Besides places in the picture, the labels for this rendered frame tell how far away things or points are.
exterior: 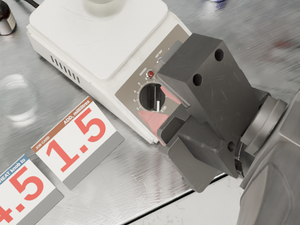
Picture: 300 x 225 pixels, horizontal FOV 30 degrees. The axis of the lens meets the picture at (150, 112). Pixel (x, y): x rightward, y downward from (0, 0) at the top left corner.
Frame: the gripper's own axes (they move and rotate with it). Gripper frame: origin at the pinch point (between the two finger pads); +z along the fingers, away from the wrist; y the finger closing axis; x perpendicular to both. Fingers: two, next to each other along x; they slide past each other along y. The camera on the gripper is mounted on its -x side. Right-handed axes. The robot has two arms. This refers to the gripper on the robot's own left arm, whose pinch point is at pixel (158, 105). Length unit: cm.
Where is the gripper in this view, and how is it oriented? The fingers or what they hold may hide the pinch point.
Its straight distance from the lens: 56.5
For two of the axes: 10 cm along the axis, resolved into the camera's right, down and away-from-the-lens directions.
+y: -6.4, 7.3, -2.4
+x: 5.0, 6.3, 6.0
